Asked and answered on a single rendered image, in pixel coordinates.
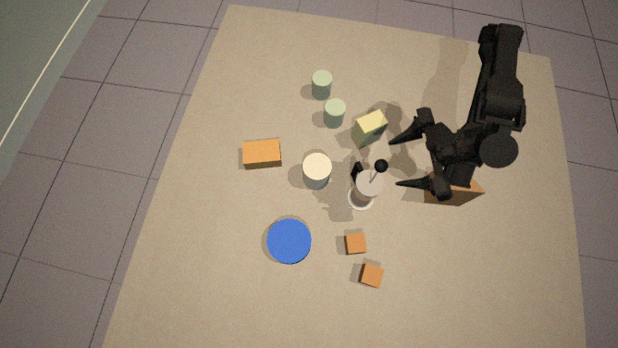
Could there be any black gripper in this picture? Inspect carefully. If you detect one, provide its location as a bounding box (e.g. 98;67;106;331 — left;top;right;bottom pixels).
388;106;475;202

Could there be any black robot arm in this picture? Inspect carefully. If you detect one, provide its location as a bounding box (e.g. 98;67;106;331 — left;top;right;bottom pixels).
425;23;526;189

